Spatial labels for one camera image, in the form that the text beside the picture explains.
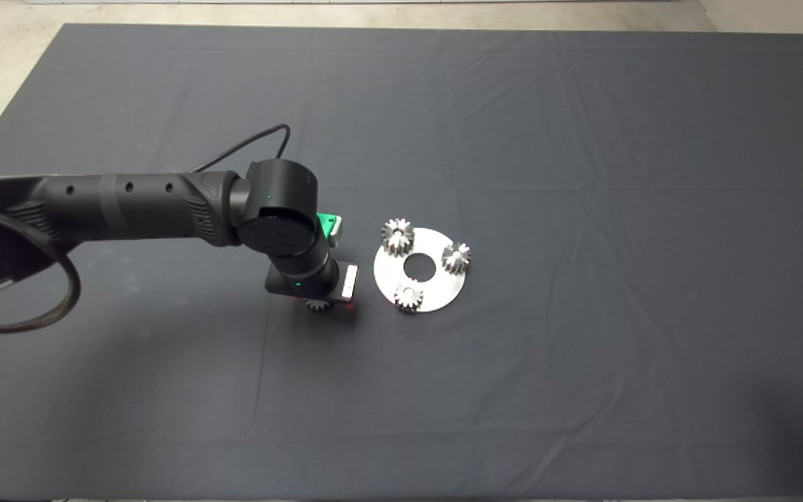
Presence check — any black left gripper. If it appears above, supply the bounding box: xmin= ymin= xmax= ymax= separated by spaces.
xmin=266 ymin=264 xmax=360 ymax=309

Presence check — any large steel gear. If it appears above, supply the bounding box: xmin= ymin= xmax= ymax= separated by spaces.
xmin=382 ymin=218 xmax=415 ymax=257

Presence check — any round metal plate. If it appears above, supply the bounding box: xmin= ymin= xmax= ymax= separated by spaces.
xmin=374 ymin=227 xmax=471 ymax=313

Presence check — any dark grey table cloth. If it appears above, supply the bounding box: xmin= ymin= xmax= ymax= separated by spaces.
xmin=0 ymin=23 xmax=803 ymax=502

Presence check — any thin black left camera cable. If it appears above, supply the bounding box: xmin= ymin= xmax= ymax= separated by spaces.
xmin=189 ymin=123 xmax=292 ymax=175

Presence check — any braided black arm cable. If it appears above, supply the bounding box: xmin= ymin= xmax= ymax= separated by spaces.
xmin=0 ymin=209 xmax=83 ymax=334

